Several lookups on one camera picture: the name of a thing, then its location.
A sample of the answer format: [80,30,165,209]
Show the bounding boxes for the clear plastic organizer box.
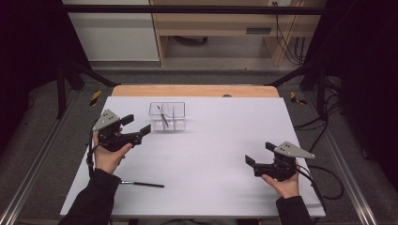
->
[148,101,188,132]

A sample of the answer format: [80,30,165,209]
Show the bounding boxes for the black horizontal frame bar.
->
[60,4,329,16]

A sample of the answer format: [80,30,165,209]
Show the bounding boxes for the yellow black tape strip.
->
[89,90,103,108]
[289,91,308,106]

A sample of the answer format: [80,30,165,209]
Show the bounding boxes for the grey desk drawer handle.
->
[245,27,273,36]

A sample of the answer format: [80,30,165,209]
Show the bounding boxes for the black pen with silver tip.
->
[119,180,166,189]

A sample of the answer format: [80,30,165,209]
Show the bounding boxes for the black striped eyeliner pencil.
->
[156,104,170,128]

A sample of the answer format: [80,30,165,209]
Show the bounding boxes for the aluminium floor rail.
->
[303,93,380,225]
[0,90,83,225]

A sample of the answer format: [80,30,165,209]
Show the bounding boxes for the person's left hand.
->
[92,125,134,175]

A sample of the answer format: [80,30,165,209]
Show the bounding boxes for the light wooden desk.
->
[149,0,329,68]

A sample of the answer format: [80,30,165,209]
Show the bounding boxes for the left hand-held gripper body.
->
[91,109,144,154]

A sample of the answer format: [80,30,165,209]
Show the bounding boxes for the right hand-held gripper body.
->
[253,141,316,183]

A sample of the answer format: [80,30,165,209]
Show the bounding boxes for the black hanging desk cables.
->
[271,1,308,67]

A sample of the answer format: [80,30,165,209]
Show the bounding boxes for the black floor cables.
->
[293,76,345,154]

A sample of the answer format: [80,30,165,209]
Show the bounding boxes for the right hand-held gripper black cable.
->
[295,163,345,214]

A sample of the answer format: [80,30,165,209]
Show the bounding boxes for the black metal stand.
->
[55,58,122,120]
[264,60,330,122]

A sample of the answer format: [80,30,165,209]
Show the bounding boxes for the white cabinet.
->
[61,0,161,63]

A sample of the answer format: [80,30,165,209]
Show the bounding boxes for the white table board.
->
[59,96,327,219]

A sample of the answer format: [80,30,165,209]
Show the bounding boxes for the person's right hand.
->
[261,157,301,200]

